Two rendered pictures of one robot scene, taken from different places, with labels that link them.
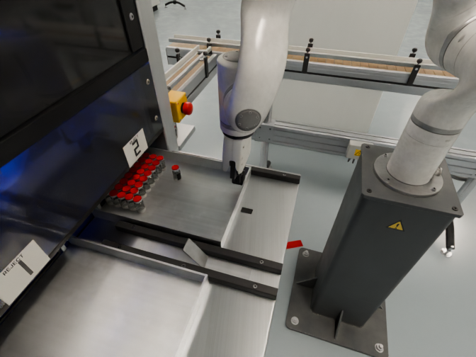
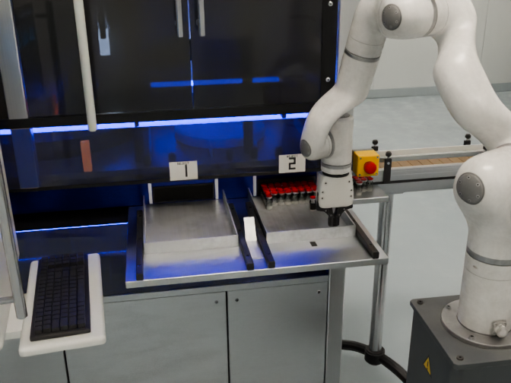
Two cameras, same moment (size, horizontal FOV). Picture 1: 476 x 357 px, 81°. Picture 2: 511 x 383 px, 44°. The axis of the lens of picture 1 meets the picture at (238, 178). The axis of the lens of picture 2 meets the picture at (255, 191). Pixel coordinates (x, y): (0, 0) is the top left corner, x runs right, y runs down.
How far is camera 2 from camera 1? 1.45 m
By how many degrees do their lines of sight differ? 56
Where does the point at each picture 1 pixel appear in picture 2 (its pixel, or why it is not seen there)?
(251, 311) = (232, 264)
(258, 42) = (321, 102)
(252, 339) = (215, 268)
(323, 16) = not seen: outside the picture
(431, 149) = (466, 273)
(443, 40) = not seen: hidden behind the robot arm
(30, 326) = (171, 209)
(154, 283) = (221, 230)
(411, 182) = (460, 318)
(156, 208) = (276, 212)
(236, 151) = (319, 184)
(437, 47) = not seen: hidden behind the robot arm
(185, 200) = (295, 219)
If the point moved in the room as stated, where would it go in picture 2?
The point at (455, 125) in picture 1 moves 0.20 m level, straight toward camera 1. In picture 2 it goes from (475, 248) to (380, 236)
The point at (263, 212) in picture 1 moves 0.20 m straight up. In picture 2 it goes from (319, 250) to (322, 183)
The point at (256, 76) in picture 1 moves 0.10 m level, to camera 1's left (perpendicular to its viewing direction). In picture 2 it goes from (309, 120) to (290, 111)
